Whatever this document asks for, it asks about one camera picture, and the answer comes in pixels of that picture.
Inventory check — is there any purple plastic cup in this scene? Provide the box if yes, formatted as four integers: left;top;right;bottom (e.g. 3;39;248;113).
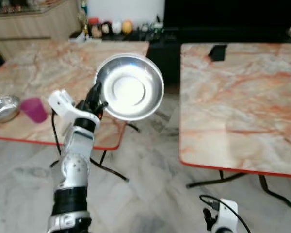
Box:
20;98;49;124

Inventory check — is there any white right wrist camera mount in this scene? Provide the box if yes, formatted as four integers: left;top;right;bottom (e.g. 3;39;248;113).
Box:
216;198;239;233

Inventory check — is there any stainless steel bowl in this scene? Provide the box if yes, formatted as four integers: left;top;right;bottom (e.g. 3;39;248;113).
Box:
0;95;21;123

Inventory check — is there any light wooden cabinet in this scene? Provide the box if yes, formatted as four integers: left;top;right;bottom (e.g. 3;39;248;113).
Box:
0;0;81;61

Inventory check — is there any small black stand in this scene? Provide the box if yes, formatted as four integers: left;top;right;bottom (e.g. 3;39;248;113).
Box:
208;44;228;62

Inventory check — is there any red lidded jar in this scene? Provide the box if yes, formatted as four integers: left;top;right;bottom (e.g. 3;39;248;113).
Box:
87;18;100;37

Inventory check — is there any round stainless steel plate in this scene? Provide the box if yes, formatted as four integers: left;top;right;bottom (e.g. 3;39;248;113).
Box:
94;53;165;121

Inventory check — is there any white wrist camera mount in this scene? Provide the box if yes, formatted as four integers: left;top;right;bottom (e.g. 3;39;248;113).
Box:
216;198;239;233
48;89;101;128

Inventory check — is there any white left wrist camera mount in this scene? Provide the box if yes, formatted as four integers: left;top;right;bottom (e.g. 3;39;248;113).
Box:
48;89;101;128

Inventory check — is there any black television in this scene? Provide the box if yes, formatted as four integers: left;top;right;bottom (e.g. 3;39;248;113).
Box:
163;0;291;30

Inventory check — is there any marble pattern folding table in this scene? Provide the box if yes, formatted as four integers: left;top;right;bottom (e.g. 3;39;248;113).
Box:
0;40;151;183
178;43;291;208

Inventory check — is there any orange egg ornament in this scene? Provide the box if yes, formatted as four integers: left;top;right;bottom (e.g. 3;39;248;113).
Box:
122;20;133;34

